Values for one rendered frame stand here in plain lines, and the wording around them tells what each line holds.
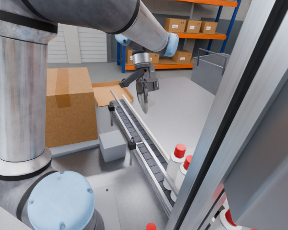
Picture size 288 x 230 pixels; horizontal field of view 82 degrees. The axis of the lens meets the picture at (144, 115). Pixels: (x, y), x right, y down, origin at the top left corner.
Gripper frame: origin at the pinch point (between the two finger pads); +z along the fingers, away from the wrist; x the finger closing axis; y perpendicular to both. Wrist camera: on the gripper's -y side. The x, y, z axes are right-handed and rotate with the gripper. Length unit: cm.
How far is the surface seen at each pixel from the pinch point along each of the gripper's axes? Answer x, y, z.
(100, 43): 363, 67, -142
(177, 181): -25.5, -3.0, 20.9
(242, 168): -58, -16, 0
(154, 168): -8.1, -2.3, 23.5
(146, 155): -1.7, -2.3, 19.8
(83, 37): 360, 30, -155
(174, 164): -24.0, -2.6, 16.0
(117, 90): 65, 8, -13
